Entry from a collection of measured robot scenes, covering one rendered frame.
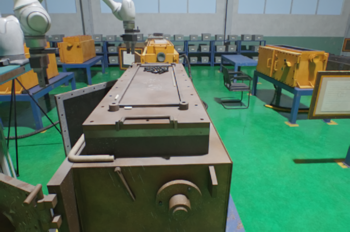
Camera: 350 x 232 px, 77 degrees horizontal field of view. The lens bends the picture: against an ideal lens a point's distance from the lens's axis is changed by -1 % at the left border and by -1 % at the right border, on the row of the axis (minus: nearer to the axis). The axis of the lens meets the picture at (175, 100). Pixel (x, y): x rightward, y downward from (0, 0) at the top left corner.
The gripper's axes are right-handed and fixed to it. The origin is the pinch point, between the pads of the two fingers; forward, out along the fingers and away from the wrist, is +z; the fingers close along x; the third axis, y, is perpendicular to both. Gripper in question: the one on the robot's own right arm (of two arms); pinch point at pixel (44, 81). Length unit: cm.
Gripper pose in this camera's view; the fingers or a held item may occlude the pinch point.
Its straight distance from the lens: 131.0
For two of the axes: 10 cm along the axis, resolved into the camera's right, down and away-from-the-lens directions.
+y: -9.8, 0.7, -2.0
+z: 0.0, 9.5, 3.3
